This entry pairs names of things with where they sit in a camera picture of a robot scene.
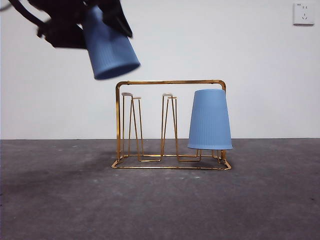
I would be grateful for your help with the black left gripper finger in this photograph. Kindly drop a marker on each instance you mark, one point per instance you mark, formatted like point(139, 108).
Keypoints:
point(65, 36)

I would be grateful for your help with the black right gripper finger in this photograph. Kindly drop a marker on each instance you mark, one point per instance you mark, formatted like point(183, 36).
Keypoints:
point(118, 20)

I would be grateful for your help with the blue ribbed plastic cup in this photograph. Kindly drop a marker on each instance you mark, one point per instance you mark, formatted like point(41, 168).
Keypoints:
point(110, 50)
point(210, 120)

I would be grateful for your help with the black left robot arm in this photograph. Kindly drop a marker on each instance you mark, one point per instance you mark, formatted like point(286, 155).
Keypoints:
point(65, 10)

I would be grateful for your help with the white wall socket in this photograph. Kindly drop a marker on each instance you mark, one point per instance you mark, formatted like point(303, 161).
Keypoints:
point(303, 13)

